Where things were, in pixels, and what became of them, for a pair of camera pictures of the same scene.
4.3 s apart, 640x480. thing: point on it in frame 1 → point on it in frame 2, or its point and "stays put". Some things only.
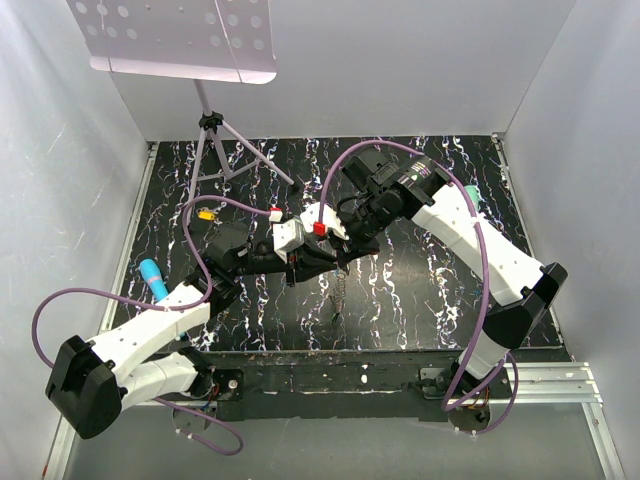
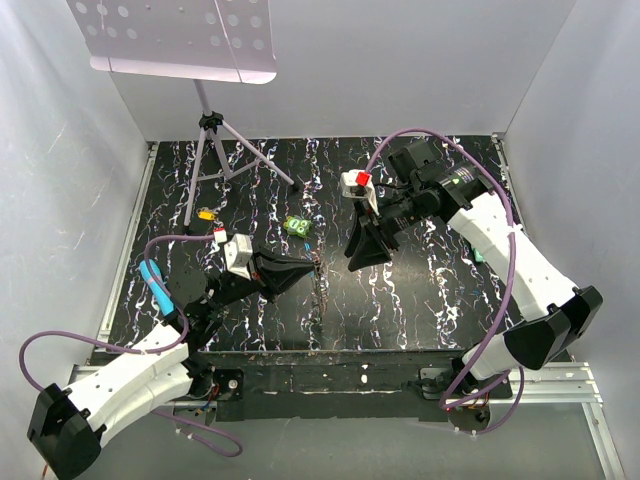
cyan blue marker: x=154 y=276 stays put
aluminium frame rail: x=131 y=232 stays put
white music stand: x=197 y=40 stays put
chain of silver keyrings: x=339 y=294 → x=322 y=295
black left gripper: x=306 y=254 → x=278 y=274
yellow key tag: x=206 y=215 stays put
